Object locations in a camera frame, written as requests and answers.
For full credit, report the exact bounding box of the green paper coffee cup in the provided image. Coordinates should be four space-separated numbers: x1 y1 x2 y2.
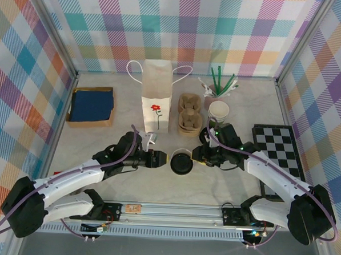
171 147 194 158

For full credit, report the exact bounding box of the white flower paper bag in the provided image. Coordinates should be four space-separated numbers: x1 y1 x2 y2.
123 58 193 136

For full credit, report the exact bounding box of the pink straw holder cup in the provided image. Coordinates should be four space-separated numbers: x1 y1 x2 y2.
203 94 227 108

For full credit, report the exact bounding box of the black grey checkerboard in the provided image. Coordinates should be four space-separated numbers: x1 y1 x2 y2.
248 123 310 204

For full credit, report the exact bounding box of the cardboard napkin tray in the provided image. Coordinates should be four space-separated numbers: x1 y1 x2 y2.
65 84 118 131

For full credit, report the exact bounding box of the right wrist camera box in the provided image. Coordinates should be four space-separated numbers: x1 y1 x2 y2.
202 128 218 149

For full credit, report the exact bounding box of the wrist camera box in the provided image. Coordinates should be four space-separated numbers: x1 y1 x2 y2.
202 128 218 149
137 131 159 152

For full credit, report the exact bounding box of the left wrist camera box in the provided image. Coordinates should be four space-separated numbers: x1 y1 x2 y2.
137 131 159 152

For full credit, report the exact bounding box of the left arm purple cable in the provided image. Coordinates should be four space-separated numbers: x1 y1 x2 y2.
0 118 142 245

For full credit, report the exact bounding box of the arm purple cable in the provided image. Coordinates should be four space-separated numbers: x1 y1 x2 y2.
200 118 341 253
0 118 142 245

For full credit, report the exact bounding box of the aluminium frame rail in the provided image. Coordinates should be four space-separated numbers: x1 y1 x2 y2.
13 195 330 236

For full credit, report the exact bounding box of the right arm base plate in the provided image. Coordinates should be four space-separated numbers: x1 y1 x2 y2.
221 207 250 227

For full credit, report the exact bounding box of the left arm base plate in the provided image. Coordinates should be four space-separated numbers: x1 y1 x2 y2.
101 202 122 222

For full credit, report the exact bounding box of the slotted grey cable duct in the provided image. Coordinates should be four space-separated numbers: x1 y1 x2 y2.
25 221 246 243

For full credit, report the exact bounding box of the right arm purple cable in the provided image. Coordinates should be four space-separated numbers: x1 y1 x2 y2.
200 118 341 253

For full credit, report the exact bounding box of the aluminium frame post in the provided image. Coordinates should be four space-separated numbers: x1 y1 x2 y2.
275 0 337 90
26 0 82 78

